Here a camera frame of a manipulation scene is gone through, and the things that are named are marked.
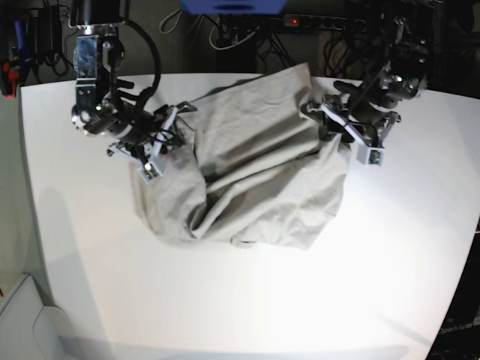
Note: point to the blue overhead box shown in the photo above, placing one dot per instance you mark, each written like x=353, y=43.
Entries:
x=233, y=6

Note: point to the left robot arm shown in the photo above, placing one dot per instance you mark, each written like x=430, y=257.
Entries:
x=394, y=51

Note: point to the beige t-shirt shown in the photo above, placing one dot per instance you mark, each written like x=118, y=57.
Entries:
x=251, y=170

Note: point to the white plastic bin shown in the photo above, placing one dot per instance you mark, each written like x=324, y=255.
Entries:
x=32, y=330

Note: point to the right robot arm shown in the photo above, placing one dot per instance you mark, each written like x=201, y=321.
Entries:
x=104, y=102

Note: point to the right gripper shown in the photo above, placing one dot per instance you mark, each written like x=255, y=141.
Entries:
x=150, y=134

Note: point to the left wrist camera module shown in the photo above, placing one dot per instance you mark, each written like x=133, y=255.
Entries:
x=370, y=156

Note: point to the red black clamp tool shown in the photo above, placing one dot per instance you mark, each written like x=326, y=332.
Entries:
x=9, y=80

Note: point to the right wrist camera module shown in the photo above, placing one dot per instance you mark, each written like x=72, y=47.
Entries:
x=152, y=169

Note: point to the black power strip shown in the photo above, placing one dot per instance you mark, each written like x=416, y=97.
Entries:
x=316, y=23

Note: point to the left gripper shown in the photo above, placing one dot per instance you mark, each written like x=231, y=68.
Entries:
x=365, y=124

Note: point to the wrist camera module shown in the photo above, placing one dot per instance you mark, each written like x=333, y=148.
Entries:
x=370, y=156
x=152, y=169

